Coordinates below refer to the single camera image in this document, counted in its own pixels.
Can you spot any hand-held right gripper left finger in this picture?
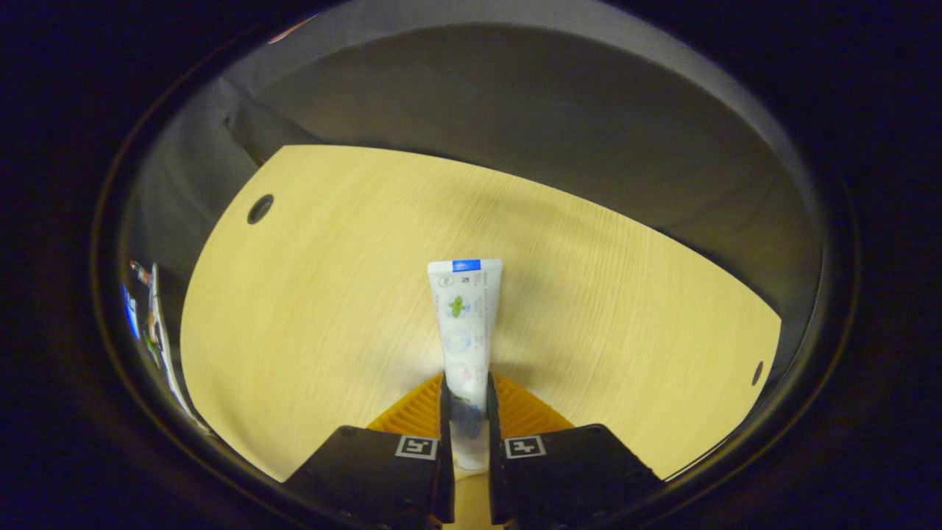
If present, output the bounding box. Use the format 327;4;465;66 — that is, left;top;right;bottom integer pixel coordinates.
283;372;456;530

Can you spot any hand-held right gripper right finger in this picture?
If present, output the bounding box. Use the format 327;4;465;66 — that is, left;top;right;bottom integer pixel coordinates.
486;370;667;530

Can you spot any white toothpaste tube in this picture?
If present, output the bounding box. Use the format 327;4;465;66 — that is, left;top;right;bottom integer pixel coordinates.
427;258;504;472

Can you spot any white printed board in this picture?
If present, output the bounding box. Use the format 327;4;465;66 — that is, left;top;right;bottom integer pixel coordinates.
121;259;210;435

